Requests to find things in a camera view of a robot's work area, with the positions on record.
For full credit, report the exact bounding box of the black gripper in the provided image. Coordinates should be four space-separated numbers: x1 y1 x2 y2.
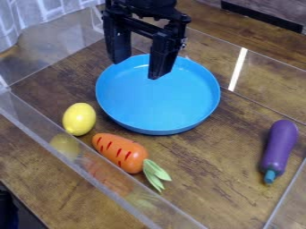
102 0 191 80

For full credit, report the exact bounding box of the yellow toy lemon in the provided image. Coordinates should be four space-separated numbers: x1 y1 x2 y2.
63 103 97 136

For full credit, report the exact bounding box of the blue round tray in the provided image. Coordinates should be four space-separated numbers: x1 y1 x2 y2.
97 55 221 135

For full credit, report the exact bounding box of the black baseboard strip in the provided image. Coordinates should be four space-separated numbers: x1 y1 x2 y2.
221 0 304 34

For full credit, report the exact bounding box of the white patterned curtain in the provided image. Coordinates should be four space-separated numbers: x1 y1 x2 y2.
0 0 106 53

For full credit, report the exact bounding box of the orange toy carrot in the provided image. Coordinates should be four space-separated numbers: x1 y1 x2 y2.
93 133 173 192

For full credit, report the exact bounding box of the purple toy eggplant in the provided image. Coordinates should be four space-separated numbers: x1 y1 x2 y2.
260 120 300 184

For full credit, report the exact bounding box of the clear acrylic enclosure wall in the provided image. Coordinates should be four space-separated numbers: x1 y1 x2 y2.
0 75 207 229

